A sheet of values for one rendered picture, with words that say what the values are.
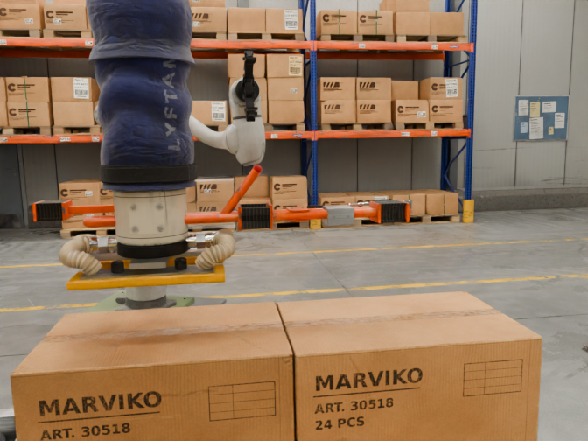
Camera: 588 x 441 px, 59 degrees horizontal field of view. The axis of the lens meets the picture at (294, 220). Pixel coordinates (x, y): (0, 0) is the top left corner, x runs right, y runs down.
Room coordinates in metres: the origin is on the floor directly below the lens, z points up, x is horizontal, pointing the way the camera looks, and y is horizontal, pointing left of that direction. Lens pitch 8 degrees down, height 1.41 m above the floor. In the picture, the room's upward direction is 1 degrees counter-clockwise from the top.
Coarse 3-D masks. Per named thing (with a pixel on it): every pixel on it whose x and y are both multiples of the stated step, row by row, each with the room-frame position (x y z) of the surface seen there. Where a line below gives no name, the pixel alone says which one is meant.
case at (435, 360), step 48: (288, 336) 1.22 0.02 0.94; (336, 336) 1.21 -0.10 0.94; (384, 336) 1.20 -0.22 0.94; (432, 336) 1.20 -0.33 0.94; (480, 336) 1.19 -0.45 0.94; (528, 336) 1.19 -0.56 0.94; (336, 384) 1.11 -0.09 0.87; (384, 384) 1.13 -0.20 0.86; (432, 384) 1.15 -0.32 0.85; (480, 384) 1.16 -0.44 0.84; (528, 384) 1.18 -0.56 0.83; (336, 432) 1.11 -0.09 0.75; (384, 432) 1.13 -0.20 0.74; (432, 432) 1.15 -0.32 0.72; (480, 432) 1.16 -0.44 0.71; (528, 432) 1.18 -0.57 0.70
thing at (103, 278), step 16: (80, 272) 1.17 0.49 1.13; (96, 272) 1.15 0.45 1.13; (112, 272) 1.14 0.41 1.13; (128, 272) 1.14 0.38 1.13; (144, 272) 1.14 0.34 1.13; (160, 272) 1.14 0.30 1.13; (176, 272) 1.14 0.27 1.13; (192, 272) 1.14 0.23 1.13; (208, 272) 1.14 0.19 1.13; (224, 272) 1.16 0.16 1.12; (80, 288) 1.09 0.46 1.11; (96, 288) 1.09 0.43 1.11; (112, 288) 1.10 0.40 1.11
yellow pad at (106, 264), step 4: (188, 256) 1.32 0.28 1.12; (192, 256) 1.32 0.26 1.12; (196, 256) 1.32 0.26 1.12; (108, 260) 1.29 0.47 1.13; (112, 260) 1.29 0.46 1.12; (116, 260) 1.29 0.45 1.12; (124, 260) 1.29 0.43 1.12; (128, 260) 1.29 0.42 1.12; (172, 260) 1.30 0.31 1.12; (188, 260) 1.31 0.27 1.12; (192, 260) 1.31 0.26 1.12; (104, 264) 1.28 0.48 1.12; (108, 264) 1.28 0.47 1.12; (124, 264) 1.28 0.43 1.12; (128, 264) 1.28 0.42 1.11; (168, 264) 1.30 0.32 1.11; (172, 264) 1.30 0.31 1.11; (188, 264) 1.31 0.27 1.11; (192, 264) 1.31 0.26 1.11; (196, 264) 1.31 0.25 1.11; (104, 268) 1.28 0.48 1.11; (108, 268) 1.28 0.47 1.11; (124, 268) 1.29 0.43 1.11
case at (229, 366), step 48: (48, 336) 1.24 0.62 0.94; (96, 336) 1.24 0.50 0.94; (144, 336) 1.23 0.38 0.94; (192, 336) 1.23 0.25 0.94; (240, 336) 1.22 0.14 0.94; (48, 384) 1.04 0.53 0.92; (96, 384) 1.05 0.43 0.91; (144, 384) 1.06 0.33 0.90; (192, 384) 1.08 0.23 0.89; (240, 384) 1.09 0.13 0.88; (288, 384) 1.11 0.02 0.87; (48, 432) 1.03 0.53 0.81; (96, 432) 1.05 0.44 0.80; (144, 432) 1.06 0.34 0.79; (192, 432) 1.08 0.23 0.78; (240, 432) 1.09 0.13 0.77; (288, 432) 1.11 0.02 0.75
